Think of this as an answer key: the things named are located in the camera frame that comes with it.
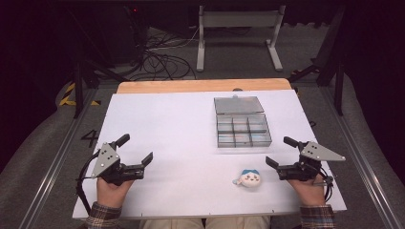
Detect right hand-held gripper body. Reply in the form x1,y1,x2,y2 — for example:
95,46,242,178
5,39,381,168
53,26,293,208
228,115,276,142
277,140,347,182

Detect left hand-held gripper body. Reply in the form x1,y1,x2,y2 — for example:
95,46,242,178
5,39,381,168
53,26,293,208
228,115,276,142
91,141,146,187

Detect person's left hand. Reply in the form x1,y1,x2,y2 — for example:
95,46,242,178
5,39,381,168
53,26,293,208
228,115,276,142
96,177,135,209

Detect person's right hand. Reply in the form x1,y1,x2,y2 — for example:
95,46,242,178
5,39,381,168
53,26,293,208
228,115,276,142
286,177,328,208

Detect small plush toy blue hair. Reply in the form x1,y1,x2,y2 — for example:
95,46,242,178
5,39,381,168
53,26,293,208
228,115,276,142
231,168,262,189

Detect white table cover sheet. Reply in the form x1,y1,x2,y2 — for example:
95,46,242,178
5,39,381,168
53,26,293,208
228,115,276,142
72,89,348,220

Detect clear plastic compartment box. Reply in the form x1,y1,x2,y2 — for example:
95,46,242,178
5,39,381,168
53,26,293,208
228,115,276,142
213,94,273,149

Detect black metal stand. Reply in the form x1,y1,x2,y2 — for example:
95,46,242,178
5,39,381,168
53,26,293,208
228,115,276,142
70,44,130,120
287,4,348,116

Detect dark equipment box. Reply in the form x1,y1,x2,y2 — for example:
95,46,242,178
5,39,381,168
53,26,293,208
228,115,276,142
94,4,149,66

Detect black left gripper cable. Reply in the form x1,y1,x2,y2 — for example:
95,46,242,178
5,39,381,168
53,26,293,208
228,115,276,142
75,148,102,216

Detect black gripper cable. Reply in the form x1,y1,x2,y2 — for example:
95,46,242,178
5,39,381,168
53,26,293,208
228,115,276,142
75,148,102,216
312,165,335,203

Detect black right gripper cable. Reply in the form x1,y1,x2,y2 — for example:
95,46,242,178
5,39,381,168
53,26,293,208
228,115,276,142
312,165,335,203

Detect metal floor rail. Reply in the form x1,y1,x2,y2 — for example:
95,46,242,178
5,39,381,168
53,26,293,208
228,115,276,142
18,88,98,229
319,85,405,229

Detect tangle of black floor cables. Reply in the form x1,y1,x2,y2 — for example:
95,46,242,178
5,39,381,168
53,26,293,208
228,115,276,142
126,30,198,82

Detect white metal stand frame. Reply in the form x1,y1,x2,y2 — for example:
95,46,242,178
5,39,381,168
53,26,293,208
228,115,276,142
195,4,287,73

